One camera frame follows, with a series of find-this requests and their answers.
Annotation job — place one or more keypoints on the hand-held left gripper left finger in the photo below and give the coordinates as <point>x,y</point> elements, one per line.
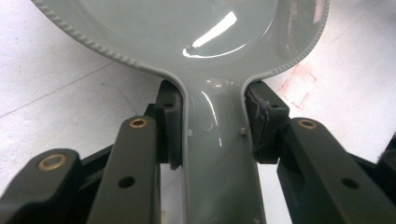
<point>137,161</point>

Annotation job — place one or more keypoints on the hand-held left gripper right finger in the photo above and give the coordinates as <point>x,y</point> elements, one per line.
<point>314,161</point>

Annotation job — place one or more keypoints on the grey dustpan with orange edge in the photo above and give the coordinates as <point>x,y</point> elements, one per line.
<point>218,46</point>

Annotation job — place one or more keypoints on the white table mat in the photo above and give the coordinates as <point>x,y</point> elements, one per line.
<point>46,68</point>

